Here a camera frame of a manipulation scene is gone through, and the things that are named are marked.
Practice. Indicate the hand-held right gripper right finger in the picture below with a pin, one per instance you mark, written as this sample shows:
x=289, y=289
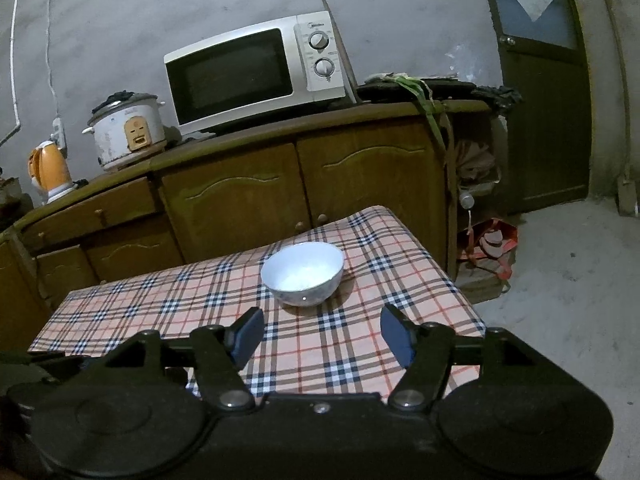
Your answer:
x=397, y=335

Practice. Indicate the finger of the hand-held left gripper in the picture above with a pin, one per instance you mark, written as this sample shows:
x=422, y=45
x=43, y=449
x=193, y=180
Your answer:
x=75, y=360

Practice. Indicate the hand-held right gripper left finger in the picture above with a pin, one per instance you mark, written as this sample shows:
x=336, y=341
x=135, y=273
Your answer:
x=248, y=337

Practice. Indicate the white ceramic bowl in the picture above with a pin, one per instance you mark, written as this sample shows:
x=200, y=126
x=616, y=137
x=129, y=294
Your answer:
x=302, y=272

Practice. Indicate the plaid tablecloth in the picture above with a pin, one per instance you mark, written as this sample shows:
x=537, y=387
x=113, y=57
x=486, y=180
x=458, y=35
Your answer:
x=320, y=350

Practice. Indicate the red bag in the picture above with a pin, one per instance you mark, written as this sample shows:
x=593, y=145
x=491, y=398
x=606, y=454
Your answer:
x=492, y=247

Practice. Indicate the brown wooden cabinet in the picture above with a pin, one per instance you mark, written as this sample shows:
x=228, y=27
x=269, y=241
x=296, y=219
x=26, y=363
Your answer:
x=235, y=195

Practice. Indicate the orange electric kettle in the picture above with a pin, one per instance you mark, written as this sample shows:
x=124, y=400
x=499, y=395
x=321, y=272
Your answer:
x=52, y=170

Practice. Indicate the white rice cooker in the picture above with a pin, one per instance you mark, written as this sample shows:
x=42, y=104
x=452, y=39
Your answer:
x=120, y=135

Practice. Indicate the green onions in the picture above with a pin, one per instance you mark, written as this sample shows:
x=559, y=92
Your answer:
x=430, y=105

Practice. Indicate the dark green door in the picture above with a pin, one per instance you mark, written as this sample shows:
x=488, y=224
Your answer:
x=545, y=135

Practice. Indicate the dark tray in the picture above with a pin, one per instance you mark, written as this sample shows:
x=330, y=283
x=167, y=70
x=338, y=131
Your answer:
x=450, y=90

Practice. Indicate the white microwave oven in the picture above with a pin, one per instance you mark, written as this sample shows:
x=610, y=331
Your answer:
x=230, y=75

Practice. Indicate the white wall power strip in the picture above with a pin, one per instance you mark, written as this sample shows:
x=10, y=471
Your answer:
x=59, y=132

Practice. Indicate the white wall pipe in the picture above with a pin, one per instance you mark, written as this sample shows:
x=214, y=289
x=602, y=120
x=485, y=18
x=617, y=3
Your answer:
x=15, y=60

